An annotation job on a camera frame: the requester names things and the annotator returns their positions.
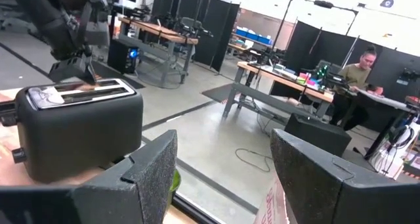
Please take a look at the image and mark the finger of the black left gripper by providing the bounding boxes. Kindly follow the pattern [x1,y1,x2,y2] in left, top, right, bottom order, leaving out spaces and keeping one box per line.
[83,63,98,85]

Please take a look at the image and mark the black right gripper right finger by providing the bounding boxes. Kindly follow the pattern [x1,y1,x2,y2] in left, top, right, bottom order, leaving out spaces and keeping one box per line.
[270,128,420,224]

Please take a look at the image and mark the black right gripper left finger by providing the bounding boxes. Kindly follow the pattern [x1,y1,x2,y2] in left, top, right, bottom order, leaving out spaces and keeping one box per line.
[73,129,179,224]

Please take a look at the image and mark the round toasted bagel half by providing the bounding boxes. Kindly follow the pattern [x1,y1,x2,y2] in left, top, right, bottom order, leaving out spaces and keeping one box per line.
[77,82,99,91]

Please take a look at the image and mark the pink strawberry yogurt cereal box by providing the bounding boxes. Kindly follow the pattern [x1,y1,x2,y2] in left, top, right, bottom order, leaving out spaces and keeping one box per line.
[254,176,290,224]

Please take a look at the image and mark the black two-slot toaster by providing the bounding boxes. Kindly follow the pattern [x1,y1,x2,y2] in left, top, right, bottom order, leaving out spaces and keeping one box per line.
[14,78,144,184]

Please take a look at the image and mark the green drinking cup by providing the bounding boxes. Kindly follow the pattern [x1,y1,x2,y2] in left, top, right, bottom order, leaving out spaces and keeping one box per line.
[169,169,182,206]

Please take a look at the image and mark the black computer tower blue light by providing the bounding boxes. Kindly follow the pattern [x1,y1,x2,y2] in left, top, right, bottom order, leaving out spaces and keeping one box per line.
[107,39,140,75]

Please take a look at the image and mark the black box on floor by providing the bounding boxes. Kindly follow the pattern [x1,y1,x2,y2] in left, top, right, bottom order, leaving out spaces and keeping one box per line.
[283,114,353,158]

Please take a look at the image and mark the wooden workbench grey legs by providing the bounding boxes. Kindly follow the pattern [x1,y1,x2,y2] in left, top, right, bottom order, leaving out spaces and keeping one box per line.
[222,61,335,120]
[117,16,200,85]

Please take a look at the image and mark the black desk white top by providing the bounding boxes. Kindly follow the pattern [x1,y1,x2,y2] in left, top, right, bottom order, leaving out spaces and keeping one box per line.
[356,88,420,161]

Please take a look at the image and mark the black floor mat striped edge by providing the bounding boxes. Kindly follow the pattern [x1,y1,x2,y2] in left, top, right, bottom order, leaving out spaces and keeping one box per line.
[200,82,238,104]

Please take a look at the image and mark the person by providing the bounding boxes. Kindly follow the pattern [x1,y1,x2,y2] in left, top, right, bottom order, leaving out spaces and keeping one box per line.
[329,45,385,132]

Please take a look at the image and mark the black folding partition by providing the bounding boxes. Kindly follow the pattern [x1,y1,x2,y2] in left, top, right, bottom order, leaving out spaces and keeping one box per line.
[283,20,420,104]
[151,0,241,73]

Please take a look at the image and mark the blue storage bins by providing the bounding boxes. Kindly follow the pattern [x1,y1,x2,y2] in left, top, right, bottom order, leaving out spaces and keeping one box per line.
[235,28,274,46]

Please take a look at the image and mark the black floor cable loop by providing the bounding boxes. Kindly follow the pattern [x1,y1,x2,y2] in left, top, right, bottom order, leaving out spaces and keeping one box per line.
[234,147,274,173]

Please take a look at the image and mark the white box with cables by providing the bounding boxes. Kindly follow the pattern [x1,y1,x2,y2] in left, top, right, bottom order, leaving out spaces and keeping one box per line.
[370,121,420,181]

